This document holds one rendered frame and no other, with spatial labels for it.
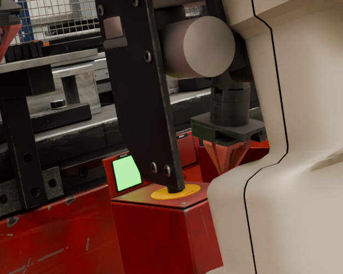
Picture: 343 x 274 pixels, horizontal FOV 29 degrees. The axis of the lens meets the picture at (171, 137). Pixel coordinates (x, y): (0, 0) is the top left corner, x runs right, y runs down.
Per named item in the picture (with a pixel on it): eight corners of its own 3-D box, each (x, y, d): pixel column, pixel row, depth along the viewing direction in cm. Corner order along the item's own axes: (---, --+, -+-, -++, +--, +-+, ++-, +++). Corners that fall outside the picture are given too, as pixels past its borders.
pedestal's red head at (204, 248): (198, 293, 87) (176, 162, 84) (123, 274, 99) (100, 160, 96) (288, 242, 100) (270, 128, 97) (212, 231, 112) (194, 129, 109)
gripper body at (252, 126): (216, 120, 102) (218, 74, 100) (270, 135, 96) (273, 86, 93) (188, 129, 98) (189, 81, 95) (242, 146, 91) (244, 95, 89)
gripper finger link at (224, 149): (218, 168, 105) (219, 112, 102) (253, 181, 100) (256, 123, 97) (189, 180, 100) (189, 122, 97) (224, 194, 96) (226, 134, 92)
